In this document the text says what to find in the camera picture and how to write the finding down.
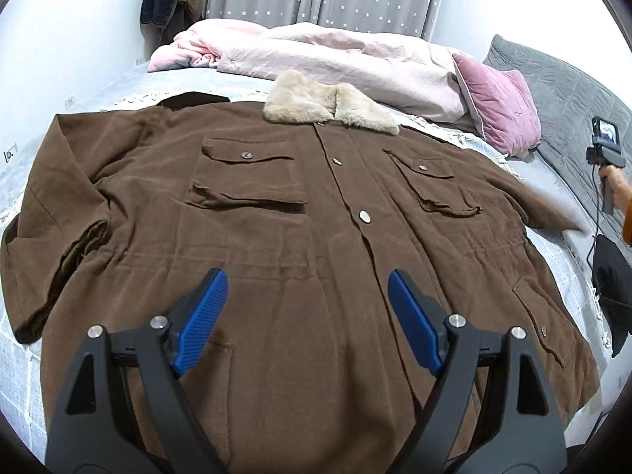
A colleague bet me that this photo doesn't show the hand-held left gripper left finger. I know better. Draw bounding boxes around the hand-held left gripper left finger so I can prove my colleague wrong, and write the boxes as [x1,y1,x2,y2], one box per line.
[44,267,230,474]

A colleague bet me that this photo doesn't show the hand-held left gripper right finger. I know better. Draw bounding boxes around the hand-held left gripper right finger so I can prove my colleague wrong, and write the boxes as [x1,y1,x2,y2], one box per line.
[387,269,568,474]

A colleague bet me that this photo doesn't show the brown coat with fur collar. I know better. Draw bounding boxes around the brown coat with fur collar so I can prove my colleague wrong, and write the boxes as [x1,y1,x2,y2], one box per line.
[0,70,600,474]

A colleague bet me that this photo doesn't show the person's right hand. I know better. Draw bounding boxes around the person's right hand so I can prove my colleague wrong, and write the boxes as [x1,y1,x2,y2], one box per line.
[598,164,630,208]

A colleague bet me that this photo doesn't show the grey quilted headboard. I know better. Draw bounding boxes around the grey quilted headboard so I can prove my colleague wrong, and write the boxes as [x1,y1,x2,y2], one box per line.
[481,34,632,238]

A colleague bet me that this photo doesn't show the pink velvet pillow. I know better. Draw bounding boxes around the pink velvet pillow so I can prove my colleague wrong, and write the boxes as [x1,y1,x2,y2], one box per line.
[451,53,541,155]

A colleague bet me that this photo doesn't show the black cloth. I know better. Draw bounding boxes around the black cloth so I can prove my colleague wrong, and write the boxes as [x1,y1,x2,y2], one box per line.
[591,234,632,359]

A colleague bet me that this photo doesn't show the light blue checked blanket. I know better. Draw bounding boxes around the light blue checked blanket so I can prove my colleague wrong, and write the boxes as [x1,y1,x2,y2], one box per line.
[0,86,613,455]

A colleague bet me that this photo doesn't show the bed with grey sheet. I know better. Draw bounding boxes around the bed with grey sheet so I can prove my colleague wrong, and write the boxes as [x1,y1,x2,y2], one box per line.
[0,59,632,474]

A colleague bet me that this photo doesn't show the pink duvet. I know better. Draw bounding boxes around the pink duvet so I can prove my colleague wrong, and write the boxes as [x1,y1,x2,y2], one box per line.
[148,19,482,124]

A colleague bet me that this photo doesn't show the olive hanging garment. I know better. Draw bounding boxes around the olive hanging garment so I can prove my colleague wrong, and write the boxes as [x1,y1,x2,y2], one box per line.
[158,0,211,45]

